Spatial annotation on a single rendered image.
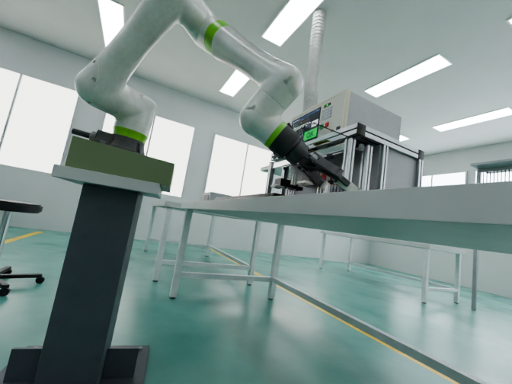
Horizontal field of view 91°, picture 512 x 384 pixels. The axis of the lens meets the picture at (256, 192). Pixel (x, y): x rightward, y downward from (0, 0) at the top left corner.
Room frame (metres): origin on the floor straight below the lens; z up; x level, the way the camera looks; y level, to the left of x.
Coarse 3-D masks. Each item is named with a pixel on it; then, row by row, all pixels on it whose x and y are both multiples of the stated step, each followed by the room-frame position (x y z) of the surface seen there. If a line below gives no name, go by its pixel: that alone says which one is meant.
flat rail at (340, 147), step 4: (340, 144) 1.00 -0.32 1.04; (344, 144) 0.98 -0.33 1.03; (328, 148) 1.06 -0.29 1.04; (332, 148) 1.04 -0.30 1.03; (336, 148) 1.02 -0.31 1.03; (340, 148) 1.00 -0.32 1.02; (312, 152) 1.16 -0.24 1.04; (320, 152) 1.11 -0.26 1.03; (324, 152) 1.09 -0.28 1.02; (328, 152) 1.06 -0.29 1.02; (332, 152) 1.04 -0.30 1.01; (284, 160) 1.38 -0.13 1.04; (276, 164) 1.46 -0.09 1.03; (280, 164) 1.42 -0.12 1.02; (284, 164) 1.38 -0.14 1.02; (288, 164) 1.34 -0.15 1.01; (272, 168) 1.51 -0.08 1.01
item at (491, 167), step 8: (496, 160) 3.03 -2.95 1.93; (504, 160) 2.96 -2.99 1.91; (480, 168) 3.34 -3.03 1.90; (488, 168) 3.28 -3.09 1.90; (496, 168) 3.21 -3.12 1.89; (504, 168) 3.13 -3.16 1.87; (480, 176) 3.37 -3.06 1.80; (504, 176) 3.14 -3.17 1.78; (472, 272) 3.40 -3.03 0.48; (472, 280) 3.39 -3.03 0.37; (472, 288) 3.39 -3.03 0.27; (472, 296) 3.39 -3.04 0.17; (472, 304) 3.38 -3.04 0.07
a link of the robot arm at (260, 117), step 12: (264, 96) 0.67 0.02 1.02; (252, 108) 0.68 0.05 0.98; (264, 108) 0.68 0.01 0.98; (276, 108) 0.68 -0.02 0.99; (240, 120) 0.72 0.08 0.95; (252, 120) 0.69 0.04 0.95; (264, 120) 0.69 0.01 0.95; (276, 120) 0.70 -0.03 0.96; (252, 132) 0.71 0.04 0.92; (264, 132) 0.70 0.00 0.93; (276, 132) 0.69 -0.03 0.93; (264, 144) 0.74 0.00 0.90
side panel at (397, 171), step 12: (384, 156) 1.01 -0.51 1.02; (396, 156) 1.06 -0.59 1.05; (408, 156) 1.10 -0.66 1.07; (384, 168) 1.02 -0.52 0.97; (396, 168) 1.06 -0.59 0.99; (408, 168) 1.10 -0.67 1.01; (420, 168) 1.12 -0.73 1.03; (384, 180) 1.01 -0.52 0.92; (396, 180) 1.07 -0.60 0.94; (408, 180) 1.10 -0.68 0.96; (420, 180) 1.12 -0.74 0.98
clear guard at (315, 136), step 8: (296, 128) 0.93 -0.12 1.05; (304, 128) 0.94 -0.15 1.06; (312, 128) 0.93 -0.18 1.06; (320, 128) 0.92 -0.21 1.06; (304, 136) 1.03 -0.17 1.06; (312, 136) 1.02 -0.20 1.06; (320, 136) 1.00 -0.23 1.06; (328, 136) 0.99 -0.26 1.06; (336, 136) 0.98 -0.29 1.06; (344, 136) 0.97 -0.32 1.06; (312, 144) 1.11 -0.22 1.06; (320, 144) 1.09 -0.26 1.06; (328, 144) 1.08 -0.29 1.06; (336, 144) 1.06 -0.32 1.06
